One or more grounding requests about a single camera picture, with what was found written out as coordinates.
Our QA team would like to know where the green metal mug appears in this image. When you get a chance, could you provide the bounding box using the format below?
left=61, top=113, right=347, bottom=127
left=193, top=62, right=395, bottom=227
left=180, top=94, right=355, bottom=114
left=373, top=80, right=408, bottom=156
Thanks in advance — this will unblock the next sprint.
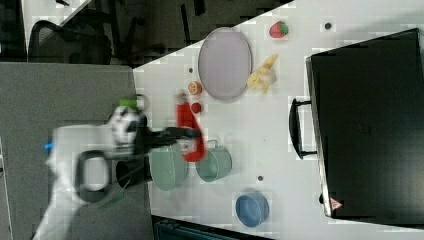
left=195, top=140, right=232, bottom=182

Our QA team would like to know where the lavender round plate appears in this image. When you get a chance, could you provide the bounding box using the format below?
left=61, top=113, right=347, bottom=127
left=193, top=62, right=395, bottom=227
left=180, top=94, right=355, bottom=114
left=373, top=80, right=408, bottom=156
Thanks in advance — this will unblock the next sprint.
left=198, top=27, right=252, bottom=102

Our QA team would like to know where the green oval strainer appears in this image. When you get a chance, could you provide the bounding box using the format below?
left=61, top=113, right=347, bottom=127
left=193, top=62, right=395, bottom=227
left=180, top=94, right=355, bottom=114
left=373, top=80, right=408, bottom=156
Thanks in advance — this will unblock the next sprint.
left=149, top=144, right=188, bottom=191

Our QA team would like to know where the large black cylinder container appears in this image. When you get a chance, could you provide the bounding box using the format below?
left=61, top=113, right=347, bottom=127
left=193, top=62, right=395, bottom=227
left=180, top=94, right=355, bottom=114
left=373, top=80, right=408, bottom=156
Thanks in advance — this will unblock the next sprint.
left=115, top=160, right=152, bottom=189

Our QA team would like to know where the orange slice toy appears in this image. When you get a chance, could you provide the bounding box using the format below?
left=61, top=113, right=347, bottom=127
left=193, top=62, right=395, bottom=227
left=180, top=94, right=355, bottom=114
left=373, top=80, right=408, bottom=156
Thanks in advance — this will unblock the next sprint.
left=188, top=81, right=203, bottom=95

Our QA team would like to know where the large red strawberry toy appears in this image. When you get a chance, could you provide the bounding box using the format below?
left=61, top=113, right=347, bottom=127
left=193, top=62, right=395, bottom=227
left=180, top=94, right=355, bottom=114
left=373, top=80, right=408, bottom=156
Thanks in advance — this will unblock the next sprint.
left=269, top=21, right=289, bottom=39

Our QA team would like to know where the small red strawberry toy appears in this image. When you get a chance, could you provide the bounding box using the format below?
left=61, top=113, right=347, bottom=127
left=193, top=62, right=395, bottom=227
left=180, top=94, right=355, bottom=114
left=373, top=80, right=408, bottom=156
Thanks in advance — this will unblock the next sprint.
left=191, top=102, right=202, bottom=114

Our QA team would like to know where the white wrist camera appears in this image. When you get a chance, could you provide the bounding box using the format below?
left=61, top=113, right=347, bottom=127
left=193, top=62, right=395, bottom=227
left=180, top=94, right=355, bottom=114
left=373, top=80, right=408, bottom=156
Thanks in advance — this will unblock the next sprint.
left=107, top=106, right=145, bottom=146

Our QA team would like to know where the green lime toy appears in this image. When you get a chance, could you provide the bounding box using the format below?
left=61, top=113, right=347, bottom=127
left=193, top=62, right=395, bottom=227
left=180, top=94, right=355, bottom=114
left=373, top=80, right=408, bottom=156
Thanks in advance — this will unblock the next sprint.
left=119, top=99, right=138, bottom=109

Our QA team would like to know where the black office chair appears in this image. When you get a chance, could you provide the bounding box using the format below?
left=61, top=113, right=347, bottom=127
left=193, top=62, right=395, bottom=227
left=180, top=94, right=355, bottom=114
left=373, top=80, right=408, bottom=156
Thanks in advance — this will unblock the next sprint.
left=28, top=20, right=112, bottom=65

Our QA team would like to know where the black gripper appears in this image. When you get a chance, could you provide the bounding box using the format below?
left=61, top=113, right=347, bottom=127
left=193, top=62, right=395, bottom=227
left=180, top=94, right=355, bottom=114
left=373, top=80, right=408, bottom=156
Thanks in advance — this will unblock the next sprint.
left=133, top=116, right=201, bottom=155

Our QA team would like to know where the black toaster oven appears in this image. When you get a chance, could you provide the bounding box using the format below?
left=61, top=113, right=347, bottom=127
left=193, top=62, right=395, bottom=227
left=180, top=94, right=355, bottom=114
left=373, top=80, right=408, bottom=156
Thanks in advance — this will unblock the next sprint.
left=305, top=28, right=424, bottom=229

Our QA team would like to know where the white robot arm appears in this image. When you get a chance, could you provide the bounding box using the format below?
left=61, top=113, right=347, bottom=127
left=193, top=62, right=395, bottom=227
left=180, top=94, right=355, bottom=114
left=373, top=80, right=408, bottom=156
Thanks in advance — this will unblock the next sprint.
left=32, top=108, right=201, bottom=240

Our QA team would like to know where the red ketchup bottle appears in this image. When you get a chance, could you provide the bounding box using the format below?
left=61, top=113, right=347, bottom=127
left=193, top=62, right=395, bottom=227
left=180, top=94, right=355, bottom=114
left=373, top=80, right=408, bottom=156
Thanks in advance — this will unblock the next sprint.
left=175, top=93, right=206, bottom=162

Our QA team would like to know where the yellow banana toy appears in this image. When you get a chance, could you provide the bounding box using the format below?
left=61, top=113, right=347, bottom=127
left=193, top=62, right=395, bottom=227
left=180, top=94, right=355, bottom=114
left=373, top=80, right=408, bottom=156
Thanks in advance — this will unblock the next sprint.
left=247, top=54, right=278, bottom=93

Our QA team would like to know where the blue bowl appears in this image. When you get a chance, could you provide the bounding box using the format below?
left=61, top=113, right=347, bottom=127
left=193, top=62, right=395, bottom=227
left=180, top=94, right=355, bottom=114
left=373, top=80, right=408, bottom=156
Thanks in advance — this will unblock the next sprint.
left=235, top=192, right=270, bottom=228

